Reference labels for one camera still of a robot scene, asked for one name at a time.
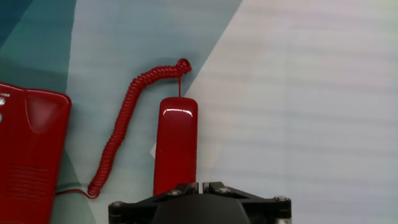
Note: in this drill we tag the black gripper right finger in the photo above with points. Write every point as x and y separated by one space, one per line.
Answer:
267 208

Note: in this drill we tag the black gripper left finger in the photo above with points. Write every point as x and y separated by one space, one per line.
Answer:
133 208

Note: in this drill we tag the red telephone handset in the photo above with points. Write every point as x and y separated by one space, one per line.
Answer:
175 146

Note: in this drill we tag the red telephone base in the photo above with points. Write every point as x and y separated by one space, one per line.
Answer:
31 149

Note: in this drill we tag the blue green white tablecloth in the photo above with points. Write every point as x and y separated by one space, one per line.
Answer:
311 124

